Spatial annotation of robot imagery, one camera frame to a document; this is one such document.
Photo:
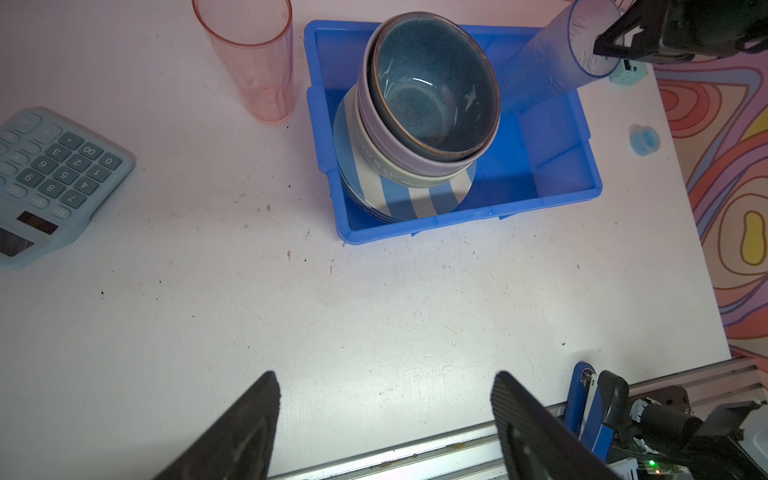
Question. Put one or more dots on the blue plastic bin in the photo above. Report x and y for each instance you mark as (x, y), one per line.
(540, 158)

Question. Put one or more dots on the small mint timer box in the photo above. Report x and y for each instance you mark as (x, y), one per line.
(628, 72)

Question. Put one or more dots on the blue tape roll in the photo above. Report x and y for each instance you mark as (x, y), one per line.
(644, 140)

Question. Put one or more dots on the mint calculator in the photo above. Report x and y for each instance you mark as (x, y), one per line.
(55, 175)

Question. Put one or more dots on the grey plastic cup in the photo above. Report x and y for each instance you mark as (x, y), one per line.
(560, 58)

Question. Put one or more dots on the pink plastic cup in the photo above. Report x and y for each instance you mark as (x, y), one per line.
(254, 41)

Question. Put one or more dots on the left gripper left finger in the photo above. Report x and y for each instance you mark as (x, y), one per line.
(240, 442)

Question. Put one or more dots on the blue black handheld tool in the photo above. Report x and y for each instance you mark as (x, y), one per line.
(595, 407)

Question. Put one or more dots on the light green bowl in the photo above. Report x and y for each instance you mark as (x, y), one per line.
(370, 155)

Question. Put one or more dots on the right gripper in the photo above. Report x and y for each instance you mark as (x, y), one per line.
(679, 31)

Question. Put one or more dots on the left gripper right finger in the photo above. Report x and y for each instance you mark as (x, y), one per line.
(534, 443)

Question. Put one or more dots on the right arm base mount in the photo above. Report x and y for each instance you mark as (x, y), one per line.
(667, 439)

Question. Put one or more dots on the blue striped plate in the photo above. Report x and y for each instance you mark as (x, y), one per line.
(367, 192)
(405, 203)

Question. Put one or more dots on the lilac bowl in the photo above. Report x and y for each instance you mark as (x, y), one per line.
(384, 144)

